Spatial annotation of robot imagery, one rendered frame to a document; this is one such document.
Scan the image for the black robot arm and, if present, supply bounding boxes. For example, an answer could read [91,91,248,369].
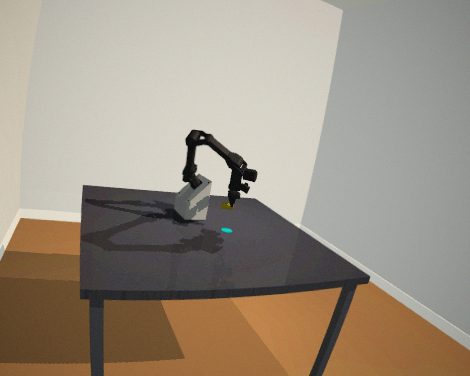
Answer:
[183,130,258,194]

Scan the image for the yellow cylinder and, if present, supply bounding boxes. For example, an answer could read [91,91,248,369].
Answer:
[221,202,234,210]

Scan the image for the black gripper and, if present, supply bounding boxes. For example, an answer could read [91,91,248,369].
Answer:
[228,178,241,207]

